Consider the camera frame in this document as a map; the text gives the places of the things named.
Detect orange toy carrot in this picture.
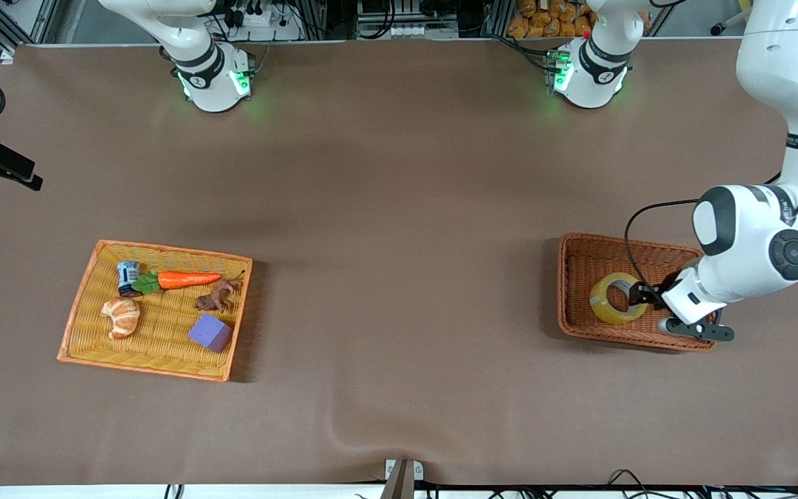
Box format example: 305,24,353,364
132,270,223,294

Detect pile of orange bread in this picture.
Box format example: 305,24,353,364
508,0,595,40

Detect purple foam block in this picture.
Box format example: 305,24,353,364
187,313,233,353

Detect brown wicker basket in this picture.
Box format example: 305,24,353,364
556,232,717,353

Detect small white socket strip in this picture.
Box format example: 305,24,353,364
384,24,436,40

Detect yellow packing tape roll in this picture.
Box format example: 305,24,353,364
589,272,650,325

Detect toy croissant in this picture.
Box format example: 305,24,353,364
100,297,141,340

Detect yellow woven tray basket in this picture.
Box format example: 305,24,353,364
57,239,254,383

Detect small blue white can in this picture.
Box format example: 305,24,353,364
116,260,142,298

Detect black cables along table edge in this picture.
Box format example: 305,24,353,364
413,469,798,499

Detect brown toy horse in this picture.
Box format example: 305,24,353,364
195,271,247,313

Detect white power strip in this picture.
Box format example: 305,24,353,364
231,6,304,42

